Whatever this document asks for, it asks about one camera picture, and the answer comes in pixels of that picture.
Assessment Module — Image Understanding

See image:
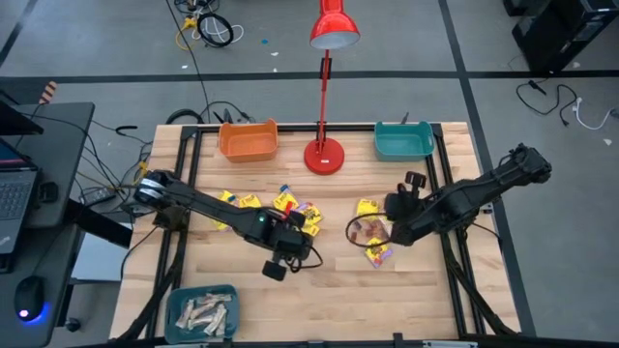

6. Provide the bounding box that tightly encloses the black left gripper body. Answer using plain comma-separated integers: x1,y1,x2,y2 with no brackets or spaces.
268,212,313,265

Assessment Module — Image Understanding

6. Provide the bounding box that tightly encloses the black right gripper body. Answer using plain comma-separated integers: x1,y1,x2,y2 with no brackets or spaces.
385,190,425,246

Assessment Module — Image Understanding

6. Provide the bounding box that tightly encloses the light teal plastic bin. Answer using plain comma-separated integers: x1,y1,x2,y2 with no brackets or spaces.
373,120,436,163

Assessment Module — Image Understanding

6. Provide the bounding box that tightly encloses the red desk lamp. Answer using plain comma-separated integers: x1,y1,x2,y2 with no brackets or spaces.
303,0,362,176

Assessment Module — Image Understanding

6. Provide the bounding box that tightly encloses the orange plastic bin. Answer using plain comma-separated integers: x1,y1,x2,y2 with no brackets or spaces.
218,118,280,164

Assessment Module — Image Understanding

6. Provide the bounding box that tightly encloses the dark teal plastic bin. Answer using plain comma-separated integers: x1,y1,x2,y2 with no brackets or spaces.
163,283,242,345

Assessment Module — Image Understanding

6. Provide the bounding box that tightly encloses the grey power adapter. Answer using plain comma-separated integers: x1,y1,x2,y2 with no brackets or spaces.
79,187,117,207

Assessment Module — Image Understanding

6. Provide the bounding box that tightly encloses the black computer case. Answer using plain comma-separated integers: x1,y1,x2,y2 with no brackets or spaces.
502,0,619,73

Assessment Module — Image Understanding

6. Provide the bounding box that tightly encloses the small black desk gadget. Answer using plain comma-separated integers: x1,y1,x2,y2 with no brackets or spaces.
37,180,60,204

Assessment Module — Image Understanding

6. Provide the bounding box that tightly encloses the black desk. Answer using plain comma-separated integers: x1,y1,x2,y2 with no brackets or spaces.
0,101,97,348

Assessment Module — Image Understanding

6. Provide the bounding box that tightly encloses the black computer mouse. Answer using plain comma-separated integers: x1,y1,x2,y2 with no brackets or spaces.
13,275,47,323

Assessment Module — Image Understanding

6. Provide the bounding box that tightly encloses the black laptop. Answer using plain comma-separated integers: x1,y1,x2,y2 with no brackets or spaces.
0,137,40,255

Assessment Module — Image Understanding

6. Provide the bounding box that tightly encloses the orange black striped tape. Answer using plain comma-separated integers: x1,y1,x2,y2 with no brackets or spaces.
38,79,60,105

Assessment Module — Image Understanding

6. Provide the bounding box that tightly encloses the black flat screen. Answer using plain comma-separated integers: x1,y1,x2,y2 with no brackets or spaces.
0,99,45,136

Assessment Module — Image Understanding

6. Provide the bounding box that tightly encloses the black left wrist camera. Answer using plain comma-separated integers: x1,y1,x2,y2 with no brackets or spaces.
262,259,287,282

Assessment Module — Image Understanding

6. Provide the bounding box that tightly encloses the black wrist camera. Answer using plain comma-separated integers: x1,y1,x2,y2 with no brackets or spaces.
262,259,287,282
404,171,427,191

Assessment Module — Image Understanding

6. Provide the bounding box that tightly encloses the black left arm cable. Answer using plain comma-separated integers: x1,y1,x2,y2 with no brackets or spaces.
284,244,324,273

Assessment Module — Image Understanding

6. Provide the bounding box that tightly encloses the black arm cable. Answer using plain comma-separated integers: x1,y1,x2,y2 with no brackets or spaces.
344,212,393,249
284,244,324,273

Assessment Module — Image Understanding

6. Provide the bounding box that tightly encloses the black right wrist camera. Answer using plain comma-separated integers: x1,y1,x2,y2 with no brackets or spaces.
404,171,427,191

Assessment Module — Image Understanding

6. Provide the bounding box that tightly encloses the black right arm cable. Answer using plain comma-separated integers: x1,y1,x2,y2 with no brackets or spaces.
344,212,393,249

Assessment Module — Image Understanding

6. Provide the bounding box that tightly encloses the black hose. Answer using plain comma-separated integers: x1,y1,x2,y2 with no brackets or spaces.
165,107,205,126

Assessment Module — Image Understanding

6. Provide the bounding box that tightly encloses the black floor cable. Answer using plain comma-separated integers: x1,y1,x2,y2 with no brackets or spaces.
515,78,580,128

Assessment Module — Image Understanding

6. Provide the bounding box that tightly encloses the white floor cable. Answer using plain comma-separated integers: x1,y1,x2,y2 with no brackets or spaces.
572,96,619,131

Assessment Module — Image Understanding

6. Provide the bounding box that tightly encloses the black coiled cable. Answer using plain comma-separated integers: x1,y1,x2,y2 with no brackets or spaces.
196,12,236,48

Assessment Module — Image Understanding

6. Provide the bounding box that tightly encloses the yellow floor cable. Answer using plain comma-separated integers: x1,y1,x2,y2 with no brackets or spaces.
174,16,199,52

